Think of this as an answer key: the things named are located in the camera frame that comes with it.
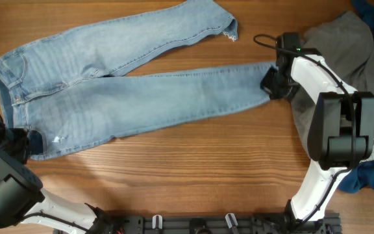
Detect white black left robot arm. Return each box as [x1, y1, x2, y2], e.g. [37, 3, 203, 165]
[0, 115, 114, 234]

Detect grey garment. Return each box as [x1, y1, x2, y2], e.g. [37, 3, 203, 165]
[304, 11, 374, 160]

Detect light blue denim jeans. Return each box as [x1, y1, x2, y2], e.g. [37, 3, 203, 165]
[0, 1, 272, 161]

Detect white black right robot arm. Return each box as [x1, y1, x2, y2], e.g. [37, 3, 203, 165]
[261, 48, 374, 233]

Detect dark blue garment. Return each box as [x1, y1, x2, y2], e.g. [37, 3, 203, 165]
[338, 0, 374, 194]

